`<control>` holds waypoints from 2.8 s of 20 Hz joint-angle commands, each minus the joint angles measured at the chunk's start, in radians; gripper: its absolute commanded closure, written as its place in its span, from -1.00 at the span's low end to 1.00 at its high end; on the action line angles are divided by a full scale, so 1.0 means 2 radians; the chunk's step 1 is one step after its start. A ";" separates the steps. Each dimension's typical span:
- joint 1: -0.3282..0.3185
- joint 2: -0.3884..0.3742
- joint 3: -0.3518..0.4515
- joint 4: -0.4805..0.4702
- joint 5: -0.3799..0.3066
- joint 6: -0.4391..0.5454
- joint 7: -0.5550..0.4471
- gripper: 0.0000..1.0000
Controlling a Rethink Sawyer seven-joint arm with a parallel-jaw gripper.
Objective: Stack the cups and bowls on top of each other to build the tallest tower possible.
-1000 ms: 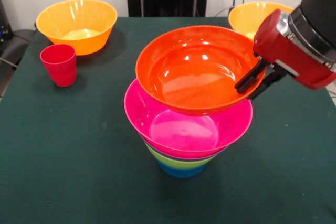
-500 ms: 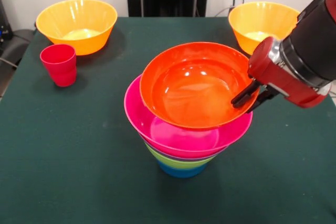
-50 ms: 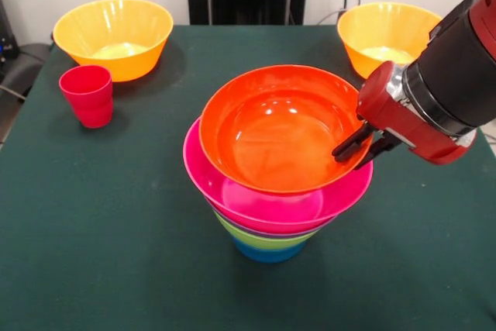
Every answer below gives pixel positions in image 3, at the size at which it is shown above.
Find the grey office chair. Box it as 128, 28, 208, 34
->
0, 43, 53, 100

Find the yellow-orange large bowl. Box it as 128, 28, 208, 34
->
336, 1, 443, 80
52, 0, 174, 83

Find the pink large bowl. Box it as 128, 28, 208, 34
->
182, 116, 374, 236

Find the black computer equipment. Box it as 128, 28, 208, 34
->
0, 0, 19, 63

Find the large green bowl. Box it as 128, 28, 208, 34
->
213, 209, 321, 252

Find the red cup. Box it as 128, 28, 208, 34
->
58, 64, 114, 129

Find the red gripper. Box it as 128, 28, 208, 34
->
332, 60, 478, 171

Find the blue bowl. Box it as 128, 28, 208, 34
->
231, 237, 309, 264

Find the dark green tablecloth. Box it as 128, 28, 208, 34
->
0, 24, 496, 331

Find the orange shallow bowl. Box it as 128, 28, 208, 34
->
198, 64, 374, 195

